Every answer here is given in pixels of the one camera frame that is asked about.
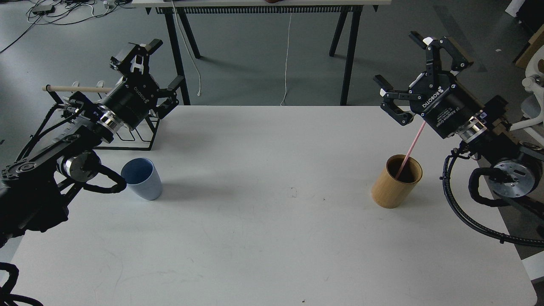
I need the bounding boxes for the pink chopstick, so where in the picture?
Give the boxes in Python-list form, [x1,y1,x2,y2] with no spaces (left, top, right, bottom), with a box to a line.
[394,121,427,180]

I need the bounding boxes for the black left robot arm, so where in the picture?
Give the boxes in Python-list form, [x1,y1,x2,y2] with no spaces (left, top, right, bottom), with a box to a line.
[0,39,185,246]

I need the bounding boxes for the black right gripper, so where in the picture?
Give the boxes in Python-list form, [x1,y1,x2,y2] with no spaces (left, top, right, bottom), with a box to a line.
[373,31,486,139]

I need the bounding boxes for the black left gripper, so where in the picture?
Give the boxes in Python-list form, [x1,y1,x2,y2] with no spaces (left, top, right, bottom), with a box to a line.
[100,39,185,130]

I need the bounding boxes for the black wire rack stand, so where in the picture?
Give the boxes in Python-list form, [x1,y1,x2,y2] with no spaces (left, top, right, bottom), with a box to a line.
[60,91,165,150]

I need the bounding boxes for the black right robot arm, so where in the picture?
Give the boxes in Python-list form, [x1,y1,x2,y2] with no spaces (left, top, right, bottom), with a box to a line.
[374,31,544,248]

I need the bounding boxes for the white hanging cable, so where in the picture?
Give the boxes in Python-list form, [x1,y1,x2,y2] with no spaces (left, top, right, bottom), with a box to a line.
[280,13,292,106]

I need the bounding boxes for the white chair base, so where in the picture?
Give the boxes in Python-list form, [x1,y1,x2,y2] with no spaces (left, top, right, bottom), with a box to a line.
[510,56,544,147]

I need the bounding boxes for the bamboo wooden cup holder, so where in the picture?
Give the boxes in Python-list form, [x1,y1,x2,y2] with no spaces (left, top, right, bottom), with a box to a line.
[371,154,423,209]

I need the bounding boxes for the background table with black legs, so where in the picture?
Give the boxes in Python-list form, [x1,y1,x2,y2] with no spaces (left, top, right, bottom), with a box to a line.
[131,0,392,106]

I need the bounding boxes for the light blue plastic cup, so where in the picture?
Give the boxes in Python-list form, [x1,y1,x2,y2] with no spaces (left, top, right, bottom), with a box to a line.
[121,158,163,200]

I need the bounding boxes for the black floor cables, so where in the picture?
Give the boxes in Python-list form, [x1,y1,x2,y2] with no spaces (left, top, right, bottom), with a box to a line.
[0,0,132,54]

